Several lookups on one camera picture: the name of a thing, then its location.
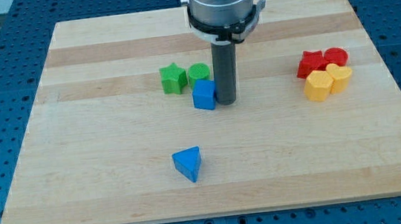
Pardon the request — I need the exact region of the blue triangle block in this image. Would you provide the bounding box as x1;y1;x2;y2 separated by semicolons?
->
172;146;202;183

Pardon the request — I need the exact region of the blue cube block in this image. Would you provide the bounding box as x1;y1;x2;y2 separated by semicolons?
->
192;79;216;110

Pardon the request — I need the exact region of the green cylinder block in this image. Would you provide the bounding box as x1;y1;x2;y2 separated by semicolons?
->
188;62;210;88

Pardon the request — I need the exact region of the green star block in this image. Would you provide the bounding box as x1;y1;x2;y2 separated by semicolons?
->
160;62;188;94

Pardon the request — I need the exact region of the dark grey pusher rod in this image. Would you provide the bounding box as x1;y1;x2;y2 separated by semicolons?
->
211;43;237;105

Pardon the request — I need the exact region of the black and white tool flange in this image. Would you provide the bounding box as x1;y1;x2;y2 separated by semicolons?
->
187;0;266;46

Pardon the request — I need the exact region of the wooden board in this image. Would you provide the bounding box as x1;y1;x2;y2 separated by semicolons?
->
0;0;401;224

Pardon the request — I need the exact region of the yellow hexagon block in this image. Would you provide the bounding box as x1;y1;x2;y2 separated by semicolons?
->
304;70;334;102

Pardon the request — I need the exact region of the red star block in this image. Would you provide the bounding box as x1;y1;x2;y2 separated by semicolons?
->
296;50;328;79

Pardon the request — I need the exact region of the yellow heart block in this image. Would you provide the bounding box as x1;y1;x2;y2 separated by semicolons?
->
326;63;353;94

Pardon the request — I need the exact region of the red cylinder block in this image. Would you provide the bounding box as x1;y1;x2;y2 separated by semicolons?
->
324;47;349;67

